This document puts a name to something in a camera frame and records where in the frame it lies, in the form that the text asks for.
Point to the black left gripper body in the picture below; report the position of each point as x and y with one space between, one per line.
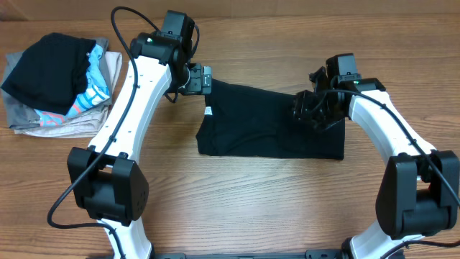
195 84

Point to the black t-shirt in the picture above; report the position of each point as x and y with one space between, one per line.
247 122

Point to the folded blue striped garment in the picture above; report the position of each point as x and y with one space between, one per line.
97 91

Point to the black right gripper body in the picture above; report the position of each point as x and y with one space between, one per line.
325 114

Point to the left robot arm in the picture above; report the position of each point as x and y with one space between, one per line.
106 178

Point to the folded grey garment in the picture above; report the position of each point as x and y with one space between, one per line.
20 116

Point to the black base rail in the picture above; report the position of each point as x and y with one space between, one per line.
244 255

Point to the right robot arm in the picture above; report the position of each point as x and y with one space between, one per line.
419 193

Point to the folded beige garment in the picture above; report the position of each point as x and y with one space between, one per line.
88 123

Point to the folded black garment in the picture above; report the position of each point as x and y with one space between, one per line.
51 73

